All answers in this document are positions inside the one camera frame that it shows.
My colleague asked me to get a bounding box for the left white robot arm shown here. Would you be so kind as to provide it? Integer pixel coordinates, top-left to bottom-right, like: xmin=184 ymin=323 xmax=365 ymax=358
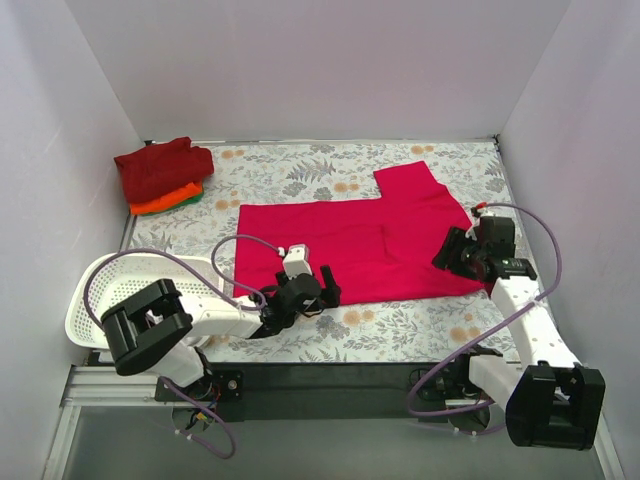
xmin=101 ymin=266 xmax=341 ymax=400

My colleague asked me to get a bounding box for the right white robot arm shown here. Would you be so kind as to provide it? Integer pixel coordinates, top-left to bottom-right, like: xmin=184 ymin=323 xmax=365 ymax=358
xmin=433 ymin=205 xmax=605 ymax=450

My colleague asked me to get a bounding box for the green folded shirt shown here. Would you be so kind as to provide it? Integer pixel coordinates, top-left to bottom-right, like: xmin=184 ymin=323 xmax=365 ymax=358
xmin=185 ymin=187 xmax=204 ymax=204

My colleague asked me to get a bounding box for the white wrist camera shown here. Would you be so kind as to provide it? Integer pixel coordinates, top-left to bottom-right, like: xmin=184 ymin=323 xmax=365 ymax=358
xmin=278 ymin=244 xmax=313 ymax=279
xmin=471 ymin=202 xmax=495 ymax=230

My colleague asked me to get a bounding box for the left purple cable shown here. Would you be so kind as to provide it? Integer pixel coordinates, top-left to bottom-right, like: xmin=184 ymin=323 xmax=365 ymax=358
xmin=82 ymin=234 xmax=286 ymax=460

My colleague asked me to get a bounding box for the aluminium frame rail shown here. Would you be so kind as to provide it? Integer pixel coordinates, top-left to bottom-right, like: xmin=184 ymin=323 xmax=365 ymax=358
xmin=45 ymin=366 xmax=624 ymax=479

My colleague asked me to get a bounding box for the floral tablecloth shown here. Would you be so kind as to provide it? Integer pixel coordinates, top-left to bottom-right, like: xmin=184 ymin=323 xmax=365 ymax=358
xmin=124 ymin=141 xmax=518 ymax=363

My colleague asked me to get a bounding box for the orange folded shirt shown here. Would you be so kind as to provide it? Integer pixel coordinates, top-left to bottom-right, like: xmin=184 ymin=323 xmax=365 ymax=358
xmin=129 ymin=182 xmax=203 ymax=215

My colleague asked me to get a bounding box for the dark red folded shirt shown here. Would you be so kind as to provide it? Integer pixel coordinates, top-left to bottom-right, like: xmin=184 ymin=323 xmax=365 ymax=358
xmin=114 ymin=137 xmax=214 ymax=203

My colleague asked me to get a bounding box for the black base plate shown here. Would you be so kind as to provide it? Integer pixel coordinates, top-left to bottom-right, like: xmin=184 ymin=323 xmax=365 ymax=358
xmin=154 ymin=363 xmax=481 ymax=425

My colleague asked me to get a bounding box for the white plastic laundry basket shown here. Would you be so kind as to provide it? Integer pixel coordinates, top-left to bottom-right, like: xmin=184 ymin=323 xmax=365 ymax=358
xmin=65 ymin=253 xmax=224 ymax=350

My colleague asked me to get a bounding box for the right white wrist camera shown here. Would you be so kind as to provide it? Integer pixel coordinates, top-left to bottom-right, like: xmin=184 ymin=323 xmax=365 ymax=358
xmin=471 ymin=202 xmax=495 ymax=230

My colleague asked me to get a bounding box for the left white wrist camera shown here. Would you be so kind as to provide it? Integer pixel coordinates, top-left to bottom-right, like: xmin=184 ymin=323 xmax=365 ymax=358
xmin=278 ymin=244 xmax=313 ymax=279

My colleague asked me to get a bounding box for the pink t shirt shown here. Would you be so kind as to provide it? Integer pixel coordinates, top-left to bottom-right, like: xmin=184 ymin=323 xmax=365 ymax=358
xmin=234 ymin=162 xmax=482 ymax=305

